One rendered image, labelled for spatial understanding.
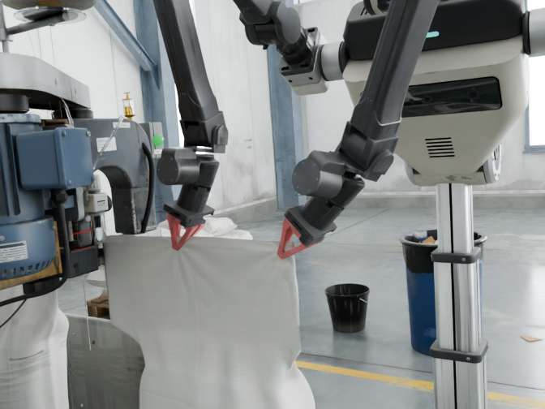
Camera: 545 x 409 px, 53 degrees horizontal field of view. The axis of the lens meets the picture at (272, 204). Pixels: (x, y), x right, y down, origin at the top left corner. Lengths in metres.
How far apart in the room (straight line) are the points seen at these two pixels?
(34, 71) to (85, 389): 1.31
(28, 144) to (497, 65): 0.86
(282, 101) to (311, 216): 8.97
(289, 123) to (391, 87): 8.98
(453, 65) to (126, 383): 1.32
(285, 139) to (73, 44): 4.49
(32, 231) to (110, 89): 6.05
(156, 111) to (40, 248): 6.37
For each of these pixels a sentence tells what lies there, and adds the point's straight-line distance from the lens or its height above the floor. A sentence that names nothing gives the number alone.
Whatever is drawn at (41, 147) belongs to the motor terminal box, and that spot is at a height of 1.28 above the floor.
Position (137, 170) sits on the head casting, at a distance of 1.35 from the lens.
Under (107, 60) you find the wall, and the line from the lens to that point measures 6.96.
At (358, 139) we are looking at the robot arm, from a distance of 0.88.
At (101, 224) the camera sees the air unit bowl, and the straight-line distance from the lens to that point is 1.20.
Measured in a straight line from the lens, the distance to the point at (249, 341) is 1.09.
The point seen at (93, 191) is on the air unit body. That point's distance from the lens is 1.19.
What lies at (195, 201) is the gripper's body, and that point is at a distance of 1.09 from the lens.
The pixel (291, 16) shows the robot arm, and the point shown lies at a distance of 1.25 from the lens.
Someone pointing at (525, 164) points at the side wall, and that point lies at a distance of 8.91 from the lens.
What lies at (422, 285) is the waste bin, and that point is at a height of 0.41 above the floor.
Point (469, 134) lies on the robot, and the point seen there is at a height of 1.25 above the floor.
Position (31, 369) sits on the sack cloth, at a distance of 1.53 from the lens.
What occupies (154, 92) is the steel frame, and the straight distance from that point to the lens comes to 7.27.
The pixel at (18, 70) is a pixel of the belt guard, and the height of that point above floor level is 1.39.
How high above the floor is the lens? 1.26
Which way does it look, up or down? 7 degrees down
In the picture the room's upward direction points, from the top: 4 degrees counter-clockwise
